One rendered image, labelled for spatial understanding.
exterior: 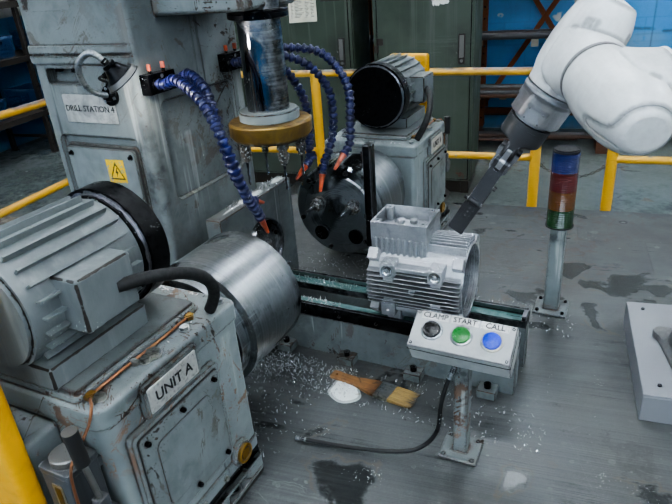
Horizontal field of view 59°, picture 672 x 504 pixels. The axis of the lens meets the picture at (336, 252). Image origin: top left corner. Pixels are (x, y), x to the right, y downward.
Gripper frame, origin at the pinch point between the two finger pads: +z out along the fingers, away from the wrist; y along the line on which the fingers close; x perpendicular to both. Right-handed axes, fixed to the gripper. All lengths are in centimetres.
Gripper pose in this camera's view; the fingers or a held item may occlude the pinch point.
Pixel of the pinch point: (468, 210)
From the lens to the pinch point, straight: 114.5
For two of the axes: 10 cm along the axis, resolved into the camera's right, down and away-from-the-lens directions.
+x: 8.1, 5.7, -1.5
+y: -4.4, 4.2, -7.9
